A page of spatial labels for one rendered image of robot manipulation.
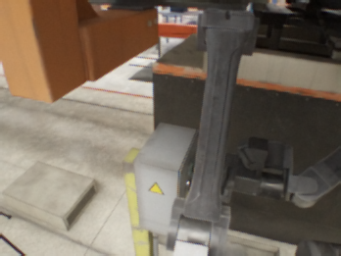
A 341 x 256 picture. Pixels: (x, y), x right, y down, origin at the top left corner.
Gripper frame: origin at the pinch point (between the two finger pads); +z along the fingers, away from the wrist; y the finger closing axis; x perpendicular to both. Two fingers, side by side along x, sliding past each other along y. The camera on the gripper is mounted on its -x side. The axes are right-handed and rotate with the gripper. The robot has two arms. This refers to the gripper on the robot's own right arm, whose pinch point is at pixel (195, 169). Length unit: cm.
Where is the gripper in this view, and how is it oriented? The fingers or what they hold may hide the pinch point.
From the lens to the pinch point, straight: 56.1
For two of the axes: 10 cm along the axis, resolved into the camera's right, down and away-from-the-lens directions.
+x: -0.2, 8.4, 5.4
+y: -3.1, 5.1, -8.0
